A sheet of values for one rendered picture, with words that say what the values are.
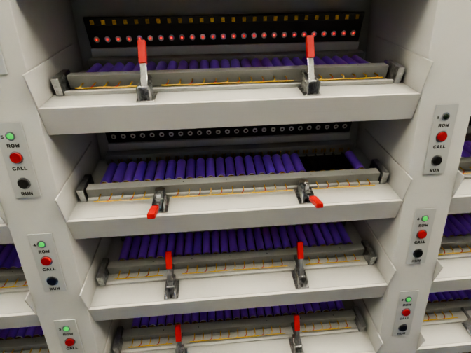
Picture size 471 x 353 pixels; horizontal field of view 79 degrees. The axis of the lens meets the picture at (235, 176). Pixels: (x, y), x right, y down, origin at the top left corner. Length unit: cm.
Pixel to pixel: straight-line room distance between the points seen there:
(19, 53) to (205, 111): 27
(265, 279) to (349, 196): 24
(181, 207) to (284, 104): 25
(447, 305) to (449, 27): 65
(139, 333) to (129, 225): 32
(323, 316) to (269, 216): 35
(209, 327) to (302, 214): 37
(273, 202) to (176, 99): 25
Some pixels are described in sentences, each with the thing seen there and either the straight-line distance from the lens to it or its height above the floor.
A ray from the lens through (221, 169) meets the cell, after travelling 58.
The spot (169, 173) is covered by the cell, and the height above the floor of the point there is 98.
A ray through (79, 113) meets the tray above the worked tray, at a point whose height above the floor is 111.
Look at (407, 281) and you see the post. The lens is 73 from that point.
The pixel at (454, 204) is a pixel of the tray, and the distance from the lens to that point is 70.
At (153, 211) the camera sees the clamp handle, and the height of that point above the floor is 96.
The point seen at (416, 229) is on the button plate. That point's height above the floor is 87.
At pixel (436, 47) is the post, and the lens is 58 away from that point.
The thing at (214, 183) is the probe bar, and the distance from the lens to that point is 55.
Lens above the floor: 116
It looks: 19 degrees down
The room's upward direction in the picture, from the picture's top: 2 degrees counter-clockwise
